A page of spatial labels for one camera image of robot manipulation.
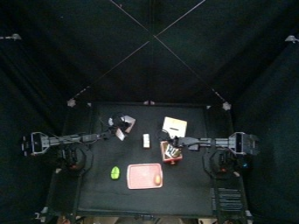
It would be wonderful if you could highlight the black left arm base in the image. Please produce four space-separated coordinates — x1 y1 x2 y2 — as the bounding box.
58 145 95 173

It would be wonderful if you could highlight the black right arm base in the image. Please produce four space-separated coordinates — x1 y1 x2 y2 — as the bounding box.
202 148 250 179

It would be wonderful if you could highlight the pink square plate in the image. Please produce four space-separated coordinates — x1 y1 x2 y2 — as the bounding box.
126 163 165 190

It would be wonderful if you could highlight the green toy pea pod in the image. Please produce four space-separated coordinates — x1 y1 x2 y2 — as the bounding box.
110 165 122 180

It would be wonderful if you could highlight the pink and white box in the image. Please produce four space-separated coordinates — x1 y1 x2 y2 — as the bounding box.
115 115 138 142

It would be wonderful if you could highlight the small white rectangular block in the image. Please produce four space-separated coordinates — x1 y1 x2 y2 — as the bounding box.
142 133 153 149

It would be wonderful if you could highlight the thin crossing frame string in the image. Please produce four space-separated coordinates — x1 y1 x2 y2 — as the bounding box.
109 0 227 103
71 0 207 102

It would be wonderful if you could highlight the grey metal frame bracket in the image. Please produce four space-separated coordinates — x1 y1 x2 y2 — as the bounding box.
0 33 25 41
285 34 299 44

